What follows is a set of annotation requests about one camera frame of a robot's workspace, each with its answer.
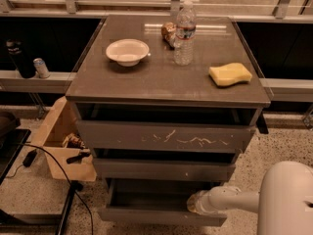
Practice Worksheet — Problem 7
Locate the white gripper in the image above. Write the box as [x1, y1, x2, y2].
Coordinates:
[187, 191, 211, 215]

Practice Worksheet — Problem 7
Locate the grey bottom drawer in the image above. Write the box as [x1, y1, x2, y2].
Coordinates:
[98, 179, 227, 227]

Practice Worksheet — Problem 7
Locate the grey drawer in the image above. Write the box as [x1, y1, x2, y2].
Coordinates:
[98, 179, 227, 227]
[93, 149, 236, 182]
[74, 102, 260, 153]

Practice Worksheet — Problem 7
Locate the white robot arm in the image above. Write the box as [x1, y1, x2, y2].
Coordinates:
[187, 161, 313, 235]

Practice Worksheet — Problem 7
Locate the grey middle drawer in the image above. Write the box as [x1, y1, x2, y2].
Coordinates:
[93, 149, 236, 182]

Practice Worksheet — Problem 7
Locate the grey drawer cabinet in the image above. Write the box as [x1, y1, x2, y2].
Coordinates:
[65, 15, 272, 194]

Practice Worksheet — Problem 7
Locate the grey top drawer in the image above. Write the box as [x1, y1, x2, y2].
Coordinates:
[74, 102, 260, 153]

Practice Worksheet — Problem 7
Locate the open cardboard box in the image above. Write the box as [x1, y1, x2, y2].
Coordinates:
[31, 97, 97, 182]

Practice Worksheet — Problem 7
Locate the black tool in box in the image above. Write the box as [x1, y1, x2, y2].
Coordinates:
[67, 152, 91, 165]

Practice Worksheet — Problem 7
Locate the yellow sponge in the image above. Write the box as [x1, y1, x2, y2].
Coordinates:
[208, 63, 252, 87]

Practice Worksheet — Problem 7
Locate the white bowl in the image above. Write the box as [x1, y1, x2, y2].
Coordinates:
[106, 39, 150, 67]

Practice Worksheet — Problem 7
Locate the black power adapter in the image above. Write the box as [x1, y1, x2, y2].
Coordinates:
[22, 150, 37, 167]

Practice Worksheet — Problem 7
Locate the brown crumpled snack bag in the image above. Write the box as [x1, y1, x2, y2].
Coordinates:
[161, 23, 176, 47]

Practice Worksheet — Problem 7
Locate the clear plastic water bottle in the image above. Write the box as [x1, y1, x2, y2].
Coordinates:
[174, 1, 197, 66]

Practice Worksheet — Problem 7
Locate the black metal stand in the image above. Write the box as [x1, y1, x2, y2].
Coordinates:
[0, 116, 81, 235]

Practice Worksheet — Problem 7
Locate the silver drink can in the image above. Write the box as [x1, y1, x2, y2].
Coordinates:
[33, 58, 50, 78]

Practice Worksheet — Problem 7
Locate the black thermos bottle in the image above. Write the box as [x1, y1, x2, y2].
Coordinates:
[6, 39, 36, 78]

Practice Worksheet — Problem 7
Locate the black cable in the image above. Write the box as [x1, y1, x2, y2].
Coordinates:
[4, 143, 95, 235]

